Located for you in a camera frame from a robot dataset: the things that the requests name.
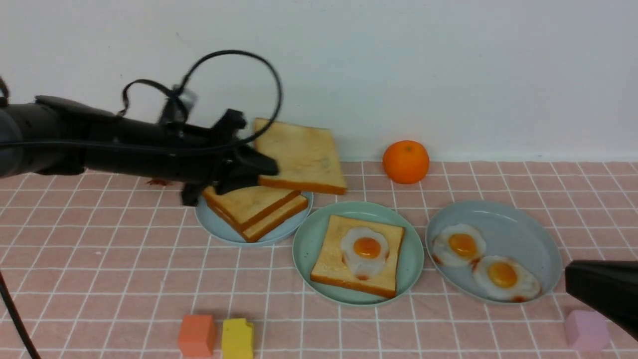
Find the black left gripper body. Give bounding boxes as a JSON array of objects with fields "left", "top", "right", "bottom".
[{"left": 176, "top": 109, "right": 247, "bottom": 188}]

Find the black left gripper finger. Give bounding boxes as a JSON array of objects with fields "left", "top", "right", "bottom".
[
  {"left": 214, "top": 145, "right": 280, "bottom": 195},
  {"left": 180, "top": 182, "right": 207, "bottom": 207}
]

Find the toast slice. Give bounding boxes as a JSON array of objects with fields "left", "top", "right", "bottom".
[
  {"left": 226, "top": 199, "right": 307, "bottom": 242},
  {"left": 201, "top": 186, "right": 307, "bottom": 230},
  {"left": 254, "top": 121, "right": 348, "bottom": 195},
  {"left": 310, "top": 214, "right": 405, "bottom": 299}
]

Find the fried egg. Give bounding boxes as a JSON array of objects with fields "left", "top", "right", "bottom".
[
  {"left": 431, "top": 223, "right": 487, "bottom": 267},
  {"left": 340, "top": 226, "right": 389, "bottom": 280},
  {"left": 472, "top": 255, "right": 542, "bottom": 303}
]

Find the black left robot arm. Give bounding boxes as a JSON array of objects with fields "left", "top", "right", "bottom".
[{"left": 0, "top": 96, "right": 280, "bottom": 207}]

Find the red apple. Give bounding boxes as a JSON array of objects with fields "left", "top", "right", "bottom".
[{"left": 146, "top": 178, "right": 172, "bottom": 186}]

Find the blue bread plate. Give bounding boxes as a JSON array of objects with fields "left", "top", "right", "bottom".
[{"left": 194, "top": 191, "right": 315, "bottom": 247}]

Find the green centre plate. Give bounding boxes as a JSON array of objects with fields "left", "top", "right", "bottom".
[{"left": 292, "top": 201, "right": 425, "bottom": 307}]

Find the pink checked tablecloth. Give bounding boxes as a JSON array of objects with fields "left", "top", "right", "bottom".
[{"left": 0, "top": 162, "right": 637, "bottom": 359}]

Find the orange foam cube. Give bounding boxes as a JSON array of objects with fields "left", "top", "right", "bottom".
[{"left": 177, "top": 315, "right": 217, "bottom": 358}]

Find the yellow foam cube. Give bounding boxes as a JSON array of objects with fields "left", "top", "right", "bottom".
[{"left": 221, "top": 318, "right": 254, "bottom": 359}]

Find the orange fruit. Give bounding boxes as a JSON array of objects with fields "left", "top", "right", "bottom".
[{"left": 381, "top": 140, "right": 430, "bottom": 184}]

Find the grey-blue egg plate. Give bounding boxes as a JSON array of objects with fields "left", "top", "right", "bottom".
[{"left": 426, "top": 200, "right": 563, "bottom": 305}]

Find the pink foam cube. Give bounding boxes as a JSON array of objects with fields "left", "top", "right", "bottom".
[{"left": 564, "top": 310, "right": 611, "bottom": 352}]

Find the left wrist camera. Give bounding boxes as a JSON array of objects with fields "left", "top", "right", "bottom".
[{"left": 157, "top": 84, "right": 198, "bottom": 126}]

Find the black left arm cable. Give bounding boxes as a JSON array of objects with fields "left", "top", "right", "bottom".
[{"left": 0, "top": 50, "right": 283, "bottom": 359}]

